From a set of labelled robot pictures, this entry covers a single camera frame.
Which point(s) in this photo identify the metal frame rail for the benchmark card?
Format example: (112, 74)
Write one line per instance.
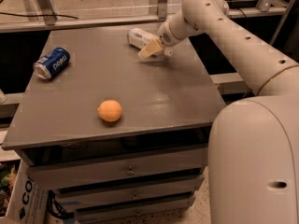
(38, 15)

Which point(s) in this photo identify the grey drawer cabinet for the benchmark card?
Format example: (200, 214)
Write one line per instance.
(114, 135)

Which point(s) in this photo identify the clear plastic bottle white label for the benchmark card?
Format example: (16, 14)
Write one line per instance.
(135, 35)

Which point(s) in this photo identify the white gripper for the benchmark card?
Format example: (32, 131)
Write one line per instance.
(165, 34)

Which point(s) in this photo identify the orange fruit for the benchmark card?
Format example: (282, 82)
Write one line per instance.
(109, 110)

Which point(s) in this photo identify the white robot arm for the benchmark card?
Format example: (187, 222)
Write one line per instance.
(253, 147)

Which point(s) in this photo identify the blue pepsi can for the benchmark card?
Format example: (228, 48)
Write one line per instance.
(52, 63)

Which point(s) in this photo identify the white cardboard box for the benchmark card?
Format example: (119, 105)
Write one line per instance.
(27, 204)

